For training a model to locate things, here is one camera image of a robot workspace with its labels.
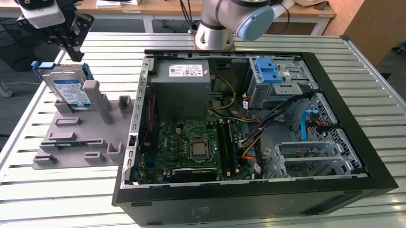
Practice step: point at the silver disk bay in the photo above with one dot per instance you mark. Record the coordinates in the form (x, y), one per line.
(310, 158)

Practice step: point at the grey parts rack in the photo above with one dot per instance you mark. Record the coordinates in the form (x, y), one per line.
(82, 128)

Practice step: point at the brown cardboard piece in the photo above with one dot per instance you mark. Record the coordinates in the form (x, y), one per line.
(309, 3)

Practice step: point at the white box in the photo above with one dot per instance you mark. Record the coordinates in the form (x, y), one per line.
(130, 2)
(107, 4)

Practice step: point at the black graphics card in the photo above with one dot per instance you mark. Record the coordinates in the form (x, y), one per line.
(194, 175)

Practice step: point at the hard disk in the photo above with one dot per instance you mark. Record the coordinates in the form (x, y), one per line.
(69, 91)

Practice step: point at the black RAM slot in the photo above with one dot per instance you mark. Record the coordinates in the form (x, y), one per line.
(222, 147)
(229, 147)

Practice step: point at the silver CPU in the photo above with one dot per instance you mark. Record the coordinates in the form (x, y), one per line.
(200, 150)

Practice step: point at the CPU socket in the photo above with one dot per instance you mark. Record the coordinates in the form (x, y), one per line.
(200, 138)

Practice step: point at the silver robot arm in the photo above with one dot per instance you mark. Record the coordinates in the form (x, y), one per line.
(216, 35)

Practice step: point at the black PC case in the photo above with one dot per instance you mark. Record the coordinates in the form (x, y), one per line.
(222, 209)

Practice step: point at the silver drive cage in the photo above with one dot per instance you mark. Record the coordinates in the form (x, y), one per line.
(280, 95)

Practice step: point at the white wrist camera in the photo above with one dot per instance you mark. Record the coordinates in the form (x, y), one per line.
(42, 19)

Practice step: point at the grey power supply unit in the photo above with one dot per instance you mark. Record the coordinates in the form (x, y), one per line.
(178, 99)

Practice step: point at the green motherboard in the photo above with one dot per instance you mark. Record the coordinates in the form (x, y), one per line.
(172, 154)

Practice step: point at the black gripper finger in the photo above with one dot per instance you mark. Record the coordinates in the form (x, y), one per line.
(54, 35)
(83, 26)

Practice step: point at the wooden desk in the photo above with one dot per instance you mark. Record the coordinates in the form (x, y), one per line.
(144, 7)

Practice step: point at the blue plastic drive latch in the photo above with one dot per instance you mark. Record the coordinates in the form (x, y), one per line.
(266, 71)

